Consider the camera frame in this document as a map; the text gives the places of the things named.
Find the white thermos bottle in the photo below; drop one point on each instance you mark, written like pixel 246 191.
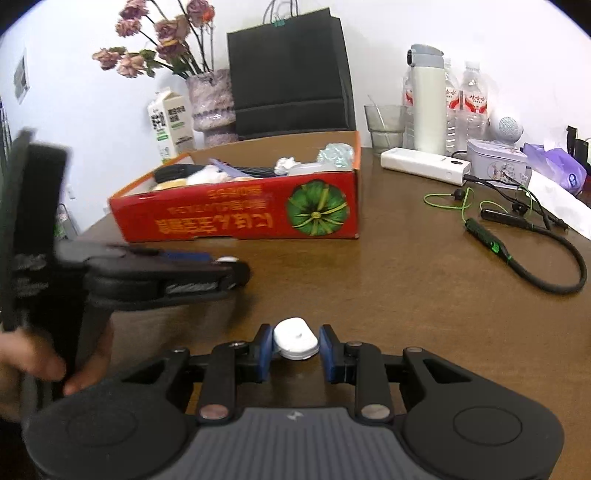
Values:
pixel 427 106

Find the pale printed tin box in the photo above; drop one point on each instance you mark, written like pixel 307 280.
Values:
pixel 498 164

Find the clear plastic water bottle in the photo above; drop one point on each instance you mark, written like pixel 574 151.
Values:
pixel 452 110
pixel 475 101
pixel 408 110

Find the small white round container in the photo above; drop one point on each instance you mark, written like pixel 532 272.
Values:
pixel 295 339

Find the red cardboard box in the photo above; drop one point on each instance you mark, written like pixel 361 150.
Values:
pixel 221 221

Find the black electronic device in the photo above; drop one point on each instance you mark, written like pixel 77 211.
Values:
pixel 581 147

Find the clear drinking glass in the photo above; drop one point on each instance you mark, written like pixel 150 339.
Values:
pixel 385 131

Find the purple tissue pack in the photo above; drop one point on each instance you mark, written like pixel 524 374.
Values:
pixel 556 168

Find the person's left hand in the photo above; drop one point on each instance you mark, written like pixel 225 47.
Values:
pixel 34 362

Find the white plush toy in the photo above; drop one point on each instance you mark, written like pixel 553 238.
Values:
pixel 210 177

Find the green binder clip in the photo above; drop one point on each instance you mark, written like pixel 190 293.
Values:
pixel 279 21

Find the brown wooden desktop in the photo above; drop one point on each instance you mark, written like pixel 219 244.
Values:
pixel 392 286

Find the dried pink flowers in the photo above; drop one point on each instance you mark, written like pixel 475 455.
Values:
pixel 166 41

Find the mottled purple vase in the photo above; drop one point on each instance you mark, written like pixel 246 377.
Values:
pixel 212 106

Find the grey wall panel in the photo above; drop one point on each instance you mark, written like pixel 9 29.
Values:
pixel 21 76

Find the white milk carton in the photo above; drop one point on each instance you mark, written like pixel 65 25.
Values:
pixel 171 127

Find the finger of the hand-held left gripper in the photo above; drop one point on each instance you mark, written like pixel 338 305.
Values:
pixel 184 256
pixel 207 279

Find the black paper bag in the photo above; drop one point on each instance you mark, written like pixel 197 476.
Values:
pixel 291 78

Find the white power bank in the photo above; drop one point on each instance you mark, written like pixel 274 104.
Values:
pixel 425 165

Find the white paper bag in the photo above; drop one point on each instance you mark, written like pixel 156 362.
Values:
pixel 558 203

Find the pale yellow soft item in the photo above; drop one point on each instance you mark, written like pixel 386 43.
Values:
pixel 168 184

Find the white round speaker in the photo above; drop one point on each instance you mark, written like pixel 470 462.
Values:
pixel 507 129

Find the glass stirring rod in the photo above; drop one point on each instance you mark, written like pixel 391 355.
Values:
pixel 375 113

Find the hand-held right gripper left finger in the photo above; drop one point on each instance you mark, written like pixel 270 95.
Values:
pixel 264 355

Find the purple pencil case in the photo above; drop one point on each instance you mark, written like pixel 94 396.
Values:
pixel 240 170

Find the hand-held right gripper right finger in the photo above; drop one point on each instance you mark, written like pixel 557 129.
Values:
pixel 327 355

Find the green black neckband earphones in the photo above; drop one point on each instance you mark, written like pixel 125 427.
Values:
pixel 489 241

